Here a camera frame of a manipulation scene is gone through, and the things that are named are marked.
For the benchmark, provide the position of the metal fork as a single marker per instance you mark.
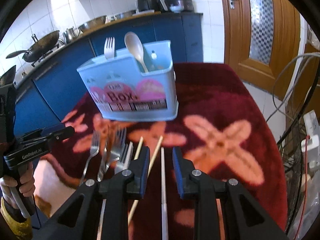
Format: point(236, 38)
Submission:
point(120, 140)
point(125, 157)
point(95, 142)

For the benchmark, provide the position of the white power strip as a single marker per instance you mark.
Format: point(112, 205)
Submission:
point(311, 142)

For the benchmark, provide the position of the black air fryer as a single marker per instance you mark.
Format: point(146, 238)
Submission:
point(150, 1)

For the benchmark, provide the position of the dark red flowered blanket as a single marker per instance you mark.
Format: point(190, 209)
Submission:
point(200, 100)

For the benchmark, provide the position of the beige plastic spoon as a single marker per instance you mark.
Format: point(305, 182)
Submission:
point(133, 45)

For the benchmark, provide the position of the wooden chopstick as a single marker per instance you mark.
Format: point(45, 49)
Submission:
point(138, 148)
point(156, 152)

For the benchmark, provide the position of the wooden door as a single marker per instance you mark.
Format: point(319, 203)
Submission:
point(275, 42)

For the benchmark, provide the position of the white plastic fork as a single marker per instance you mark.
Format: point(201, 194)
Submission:
point(109, 48)

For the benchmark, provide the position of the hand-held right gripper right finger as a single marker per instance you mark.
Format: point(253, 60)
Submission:
point(178, 175)

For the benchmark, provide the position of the steel kettle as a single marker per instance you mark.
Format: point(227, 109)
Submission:
point(70, 35)

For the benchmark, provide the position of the large steel basin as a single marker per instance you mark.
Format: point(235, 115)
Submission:
point(92, 23)

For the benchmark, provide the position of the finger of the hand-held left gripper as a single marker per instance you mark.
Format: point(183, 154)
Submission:
point(62, 132)

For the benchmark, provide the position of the person's left forearm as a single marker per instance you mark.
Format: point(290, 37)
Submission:
point(17, 227)

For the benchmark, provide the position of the person's left hand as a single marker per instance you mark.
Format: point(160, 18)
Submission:
point(26, 182)

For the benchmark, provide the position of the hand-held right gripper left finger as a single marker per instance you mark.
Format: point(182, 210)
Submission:
point(146, 172)

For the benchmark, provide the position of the dark frying pan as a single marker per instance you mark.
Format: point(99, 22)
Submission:
point(7, 75)

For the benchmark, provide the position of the blue kitchen cabinets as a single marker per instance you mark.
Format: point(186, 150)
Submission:
point(62, 85)

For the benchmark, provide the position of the light blue utensil holder box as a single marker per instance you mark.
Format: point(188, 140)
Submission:
point(125, 80)

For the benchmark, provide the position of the small white bottle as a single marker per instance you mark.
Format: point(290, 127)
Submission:
point(153, 54)

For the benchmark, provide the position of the large black wok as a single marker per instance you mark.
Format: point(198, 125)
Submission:
point(41, 43)

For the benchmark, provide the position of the shallow steel basin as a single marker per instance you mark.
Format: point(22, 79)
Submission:
point(125, 13)

